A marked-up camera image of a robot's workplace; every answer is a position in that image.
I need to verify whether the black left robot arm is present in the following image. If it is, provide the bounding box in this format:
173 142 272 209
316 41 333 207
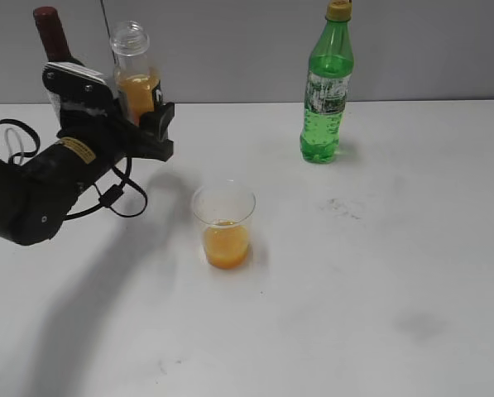
0 62 175 246

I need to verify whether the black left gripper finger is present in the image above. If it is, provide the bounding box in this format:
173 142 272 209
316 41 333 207
138 102 175 160

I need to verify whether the transparent plastic cup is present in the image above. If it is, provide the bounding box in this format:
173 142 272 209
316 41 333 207
191 179 257 270

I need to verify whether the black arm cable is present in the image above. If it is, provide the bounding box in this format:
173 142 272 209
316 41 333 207
0 118 149 220

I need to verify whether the dark red wine bottle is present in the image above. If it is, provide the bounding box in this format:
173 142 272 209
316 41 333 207
33 6 84 66

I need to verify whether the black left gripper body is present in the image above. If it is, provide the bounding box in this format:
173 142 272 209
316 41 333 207
41 69 141 165

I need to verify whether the orange juice bottle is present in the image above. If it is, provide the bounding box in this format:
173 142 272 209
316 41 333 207
110 21 162 125

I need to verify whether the green soda bottle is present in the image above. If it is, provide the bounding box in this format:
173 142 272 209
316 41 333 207
300 1 354 164

